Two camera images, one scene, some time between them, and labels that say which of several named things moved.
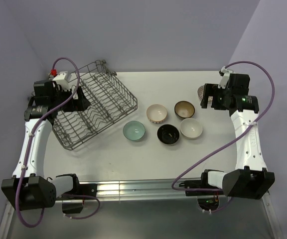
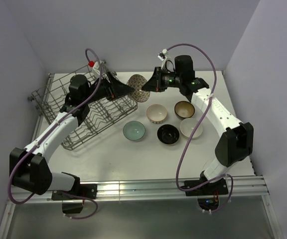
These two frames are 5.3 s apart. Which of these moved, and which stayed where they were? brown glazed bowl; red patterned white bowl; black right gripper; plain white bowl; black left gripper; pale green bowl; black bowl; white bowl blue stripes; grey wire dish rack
Moved: black left gripper; black right gripper; red patterned white bowl
Stayed: brown glazed bowl; black bowl; plain white bowl; grey wire dish rack; pale green bowl; white bowl blue stripes
